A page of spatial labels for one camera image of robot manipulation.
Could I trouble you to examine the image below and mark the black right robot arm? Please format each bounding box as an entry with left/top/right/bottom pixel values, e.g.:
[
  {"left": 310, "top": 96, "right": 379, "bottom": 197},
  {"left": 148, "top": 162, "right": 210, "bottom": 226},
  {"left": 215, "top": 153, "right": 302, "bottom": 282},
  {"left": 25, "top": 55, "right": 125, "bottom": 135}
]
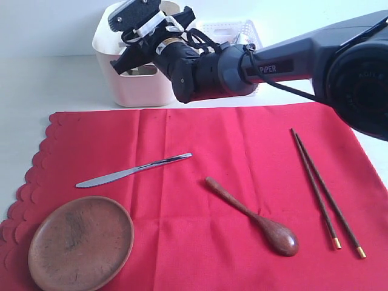
[{"left": 108, "top": 1, "right": 387, "bottom": 140}]

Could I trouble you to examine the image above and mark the white perforated plastic basket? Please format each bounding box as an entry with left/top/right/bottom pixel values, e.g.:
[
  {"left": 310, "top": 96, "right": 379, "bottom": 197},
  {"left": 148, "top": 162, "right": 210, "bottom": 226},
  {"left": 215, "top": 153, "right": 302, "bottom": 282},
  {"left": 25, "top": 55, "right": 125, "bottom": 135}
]
[{"left": 196, "top": 19, "right": 261, "bottom": 98}]

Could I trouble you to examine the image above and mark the brown wooden plate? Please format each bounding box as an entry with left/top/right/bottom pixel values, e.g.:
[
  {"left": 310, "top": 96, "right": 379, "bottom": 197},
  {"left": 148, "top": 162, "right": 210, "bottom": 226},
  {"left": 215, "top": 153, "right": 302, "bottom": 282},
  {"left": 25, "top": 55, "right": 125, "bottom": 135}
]
[{"left": 28, "top": 196, "right": 134, "bottom": 290}]

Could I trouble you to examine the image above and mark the red scalloped cloth mat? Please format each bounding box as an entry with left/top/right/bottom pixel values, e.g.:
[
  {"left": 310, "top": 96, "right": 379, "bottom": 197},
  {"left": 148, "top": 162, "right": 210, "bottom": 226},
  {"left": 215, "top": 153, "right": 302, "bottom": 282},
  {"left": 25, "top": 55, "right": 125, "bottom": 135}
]
[{"left": 1, "top": 102, "right": 387, "bottom": 290}]

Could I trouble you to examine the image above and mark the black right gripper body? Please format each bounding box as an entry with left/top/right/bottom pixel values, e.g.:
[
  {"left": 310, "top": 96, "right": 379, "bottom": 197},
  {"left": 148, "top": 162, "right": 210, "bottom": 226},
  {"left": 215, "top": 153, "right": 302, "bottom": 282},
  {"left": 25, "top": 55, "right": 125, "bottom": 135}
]
[{"left": 109, "top": 5, "right": 201, "bottom": 82}]

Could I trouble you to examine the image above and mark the silver butter knife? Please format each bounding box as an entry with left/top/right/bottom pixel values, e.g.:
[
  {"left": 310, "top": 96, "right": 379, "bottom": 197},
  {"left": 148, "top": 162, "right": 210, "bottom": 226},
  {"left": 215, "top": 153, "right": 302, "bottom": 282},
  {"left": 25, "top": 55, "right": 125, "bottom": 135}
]
[{"left": 75, "top": 153, "right": 192, "bottom": 189}]

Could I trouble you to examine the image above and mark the brown chopstick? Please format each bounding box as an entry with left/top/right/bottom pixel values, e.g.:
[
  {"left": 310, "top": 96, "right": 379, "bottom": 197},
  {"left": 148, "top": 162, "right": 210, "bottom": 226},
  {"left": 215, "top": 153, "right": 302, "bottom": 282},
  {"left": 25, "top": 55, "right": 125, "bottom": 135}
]
[
  {"left": 296, "top": 133, "right": 367, "bottom": 259},
  {"left": 290, "top": 129, "right": 342, "bottom": 250}
]

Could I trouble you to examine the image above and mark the blue white milk carton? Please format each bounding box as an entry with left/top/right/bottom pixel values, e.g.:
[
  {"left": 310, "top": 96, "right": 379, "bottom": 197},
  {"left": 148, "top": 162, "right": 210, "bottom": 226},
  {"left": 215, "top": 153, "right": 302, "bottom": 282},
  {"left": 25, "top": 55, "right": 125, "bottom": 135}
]
[{"left": 231, "top": 33, "right": 250, "bottom": 45}]

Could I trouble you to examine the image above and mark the cream plastic tub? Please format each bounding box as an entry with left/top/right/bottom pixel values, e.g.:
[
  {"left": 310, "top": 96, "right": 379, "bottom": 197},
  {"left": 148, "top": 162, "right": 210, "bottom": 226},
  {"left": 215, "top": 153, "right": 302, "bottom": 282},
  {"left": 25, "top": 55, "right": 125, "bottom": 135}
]
[{"left": 92, "top": 1, "right": 175, "bottom": 107}]

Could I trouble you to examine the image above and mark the dark wooden spoon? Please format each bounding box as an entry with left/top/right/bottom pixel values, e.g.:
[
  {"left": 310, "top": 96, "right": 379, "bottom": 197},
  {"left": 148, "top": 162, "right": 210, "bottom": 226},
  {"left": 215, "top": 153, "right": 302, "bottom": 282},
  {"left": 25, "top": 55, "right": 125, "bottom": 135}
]
[{"left": 205, "top": 176, "right": 299, "bottom": 257}]

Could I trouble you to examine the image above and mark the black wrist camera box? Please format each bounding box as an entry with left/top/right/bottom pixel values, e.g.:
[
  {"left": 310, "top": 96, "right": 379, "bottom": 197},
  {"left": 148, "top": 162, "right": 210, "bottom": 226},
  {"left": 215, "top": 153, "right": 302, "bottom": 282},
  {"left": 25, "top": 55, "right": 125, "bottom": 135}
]
[{"left": 108, "top": 0, "right": 161, "bottom": 32}]

